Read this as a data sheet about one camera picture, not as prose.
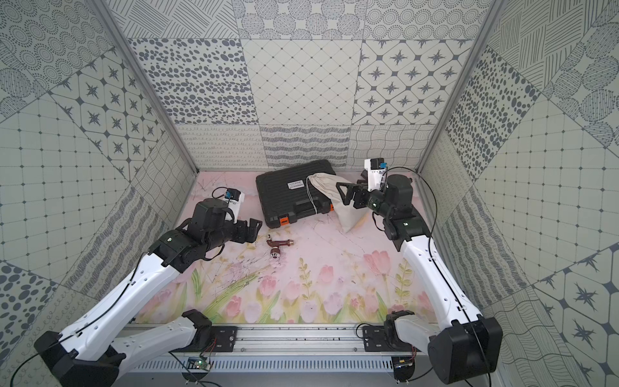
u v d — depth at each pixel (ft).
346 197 2.16
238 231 2.12
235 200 2.09
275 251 2.97
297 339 2.49
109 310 1.33
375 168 2.05
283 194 3.32
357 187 2.08
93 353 1.27
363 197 2.11
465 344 1.21
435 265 1.51
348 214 3.15
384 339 2.40
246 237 2.13
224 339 2.44
